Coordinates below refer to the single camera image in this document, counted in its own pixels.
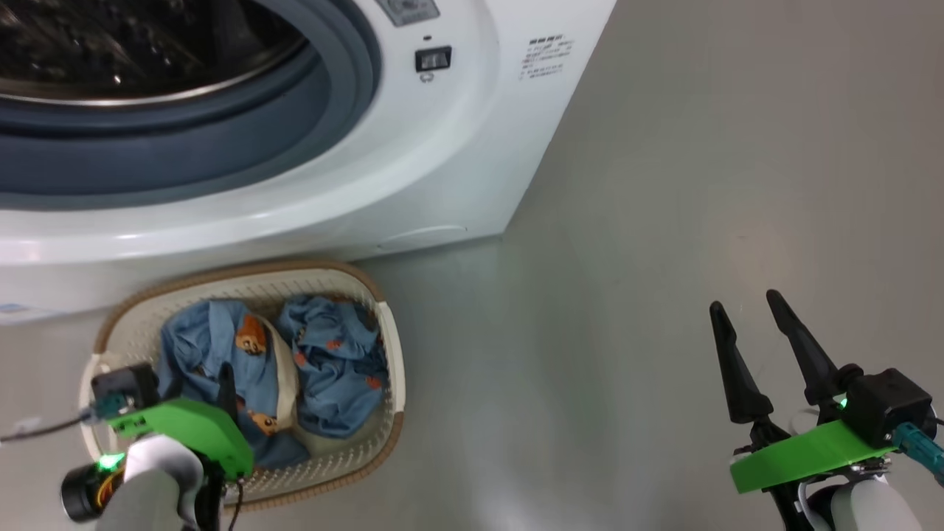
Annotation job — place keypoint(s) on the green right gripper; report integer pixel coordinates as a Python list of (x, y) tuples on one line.
[(804, 457)]

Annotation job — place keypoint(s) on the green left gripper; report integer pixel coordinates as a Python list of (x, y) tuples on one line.
[(192, 428)]

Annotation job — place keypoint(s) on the blue bear print garment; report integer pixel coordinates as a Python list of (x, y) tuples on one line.
[(199, 346)]

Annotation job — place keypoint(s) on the blue orange print pants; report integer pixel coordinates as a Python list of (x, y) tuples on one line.
[(335, 369)]

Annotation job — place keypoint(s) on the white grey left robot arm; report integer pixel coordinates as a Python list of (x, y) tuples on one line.
[(151, 494)]

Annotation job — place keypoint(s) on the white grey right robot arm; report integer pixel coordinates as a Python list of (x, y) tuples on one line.
[(863, 509)]

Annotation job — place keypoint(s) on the white front-load washing machine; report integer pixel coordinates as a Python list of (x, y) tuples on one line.
[(457, 147)]

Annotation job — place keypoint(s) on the white perforated basket brown rim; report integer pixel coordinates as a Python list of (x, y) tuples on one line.
[(354, 280)]

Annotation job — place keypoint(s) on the round white filter cover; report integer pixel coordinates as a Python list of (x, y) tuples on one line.
[(424, 237)]

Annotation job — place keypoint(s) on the grey warning sticker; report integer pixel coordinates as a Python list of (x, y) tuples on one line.
[(409, 9)]

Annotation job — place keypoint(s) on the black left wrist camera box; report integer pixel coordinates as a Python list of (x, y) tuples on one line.
[(125, 385)]

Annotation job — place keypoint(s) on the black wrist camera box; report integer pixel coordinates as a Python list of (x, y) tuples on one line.
[(885, 405), (125, 385)]

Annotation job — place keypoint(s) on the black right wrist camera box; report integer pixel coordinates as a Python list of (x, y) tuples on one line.
[(885, 405)]

